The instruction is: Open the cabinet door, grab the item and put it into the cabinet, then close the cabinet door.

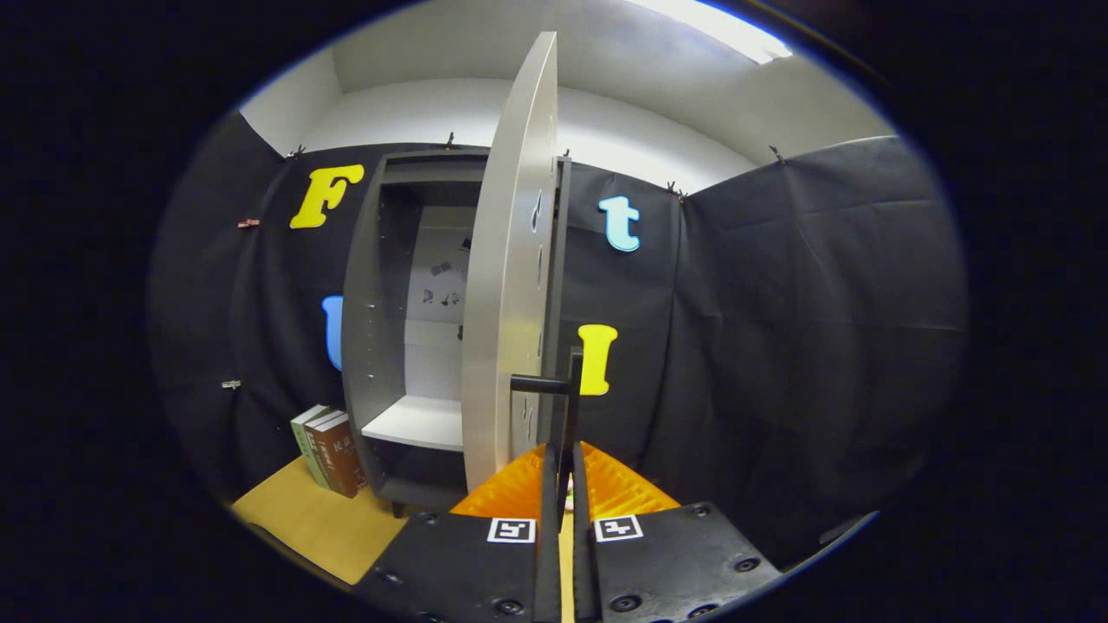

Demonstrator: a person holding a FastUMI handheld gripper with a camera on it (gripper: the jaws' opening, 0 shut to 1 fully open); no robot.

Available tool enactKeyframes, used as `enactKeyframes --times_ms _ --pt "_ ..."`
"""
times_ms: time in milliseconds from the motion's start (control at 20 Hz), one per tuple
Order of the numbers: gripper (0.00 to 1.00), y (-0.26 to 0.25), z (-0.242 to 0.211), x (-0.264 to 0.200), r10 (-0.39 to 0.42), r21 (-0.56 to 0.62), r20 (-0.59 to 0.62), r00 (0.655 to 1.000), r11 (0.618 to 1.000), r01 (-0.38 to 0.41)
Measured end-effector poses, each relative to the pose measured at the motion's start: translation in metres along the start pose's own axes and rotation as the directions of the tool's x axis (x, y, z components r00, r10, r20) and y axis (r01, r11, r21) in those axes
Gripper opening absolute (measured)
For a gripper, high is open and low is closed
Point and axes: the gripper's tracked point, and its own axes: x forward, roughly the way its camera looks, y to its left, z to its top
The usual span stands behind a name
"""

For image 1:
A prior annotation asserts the long ceiling light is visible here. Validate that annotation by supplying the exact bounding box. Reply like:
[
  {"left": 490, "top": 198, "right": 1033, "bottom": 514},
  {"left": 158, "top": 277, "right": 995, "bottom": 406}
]
[{"left": 623, "top": 0, "right": 793, "bottom": 66}]

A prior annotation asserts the brown book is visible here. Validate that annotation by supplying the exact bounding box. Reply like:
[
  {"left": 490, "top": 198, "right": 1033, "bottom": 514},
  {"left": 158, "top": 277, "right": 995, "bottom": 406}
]
[
  {"left": 303, "top": 409, "right": 347, "bottom": 496},
  {"left": 312, "top": 414, "right": 369, "bottom": 499}
]

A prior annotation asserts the black backdrop cloth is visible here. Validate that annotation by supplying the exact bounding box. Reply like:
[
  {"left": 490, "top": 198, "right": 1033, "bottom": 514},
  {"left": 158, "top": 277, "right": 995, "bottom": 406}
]
[{"left": 147, "top": 111, "right": 969, "bottom": 572}]

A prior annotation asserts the black door handle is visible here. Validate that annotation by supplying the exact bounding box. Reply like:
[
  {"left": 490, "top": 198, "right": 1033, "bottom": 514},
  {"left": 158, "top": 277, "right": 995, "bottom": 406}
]
[{"left": 511, "top": 346, "right": 585, "bottom": 520}]

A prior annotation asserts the grey cabinet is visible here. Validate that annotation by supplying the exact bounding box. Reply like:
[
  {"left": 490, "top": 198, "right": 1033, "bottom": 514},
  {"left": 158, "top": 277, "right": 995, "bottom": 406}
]
[{"left": 340, "top": 147, "right": 574, "bottom": 518}]

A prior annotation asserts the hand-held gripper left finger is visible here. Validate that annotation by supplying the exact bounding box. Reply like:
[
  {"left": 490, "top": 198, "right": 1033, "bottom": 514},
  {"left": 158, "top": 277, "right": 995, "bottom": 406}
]
[{"left": 355, "top": 443, "right": 564, "bottom": 623}]

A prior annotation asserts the white cabinet shelf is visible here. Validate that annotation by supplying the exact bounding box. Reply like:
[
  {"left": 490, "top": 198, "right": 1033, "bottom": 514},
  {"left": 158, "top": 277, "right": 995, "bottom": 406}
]
[{"left": 361, "top": 395, "right": 466, "bottom": 453}]

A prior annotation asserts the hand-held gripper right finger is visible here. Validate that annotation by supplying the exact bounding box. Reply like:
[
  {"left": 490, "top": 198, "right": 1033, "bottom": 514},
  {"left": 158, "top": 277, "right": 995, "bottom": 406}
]
[{"left": 571, "top": 441, "right": 784, "bottom": 623}]

